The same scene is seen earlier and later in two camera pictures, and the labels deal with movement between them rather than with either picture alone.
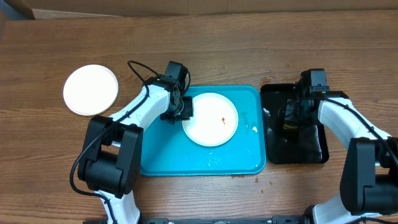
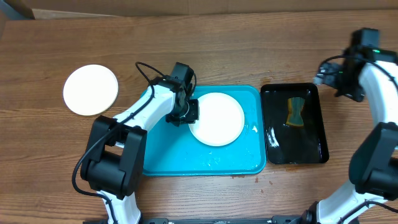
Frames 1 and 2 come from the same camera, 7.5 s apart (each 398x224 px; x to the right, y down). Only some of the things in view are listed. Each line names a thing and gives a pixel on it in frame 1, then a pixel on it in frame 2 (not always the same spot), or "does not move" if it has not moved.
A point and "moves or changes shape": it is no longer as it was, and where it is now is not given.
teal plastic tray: x=166 y=150 does not move
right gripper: x=292 y=117 -> x=333 y=71
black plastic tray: x=308 y=144 does not move
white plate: x=215 y=120 moves or changes shape
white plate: x=90 y=89 does not move
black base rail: x=277 y=219 does not move
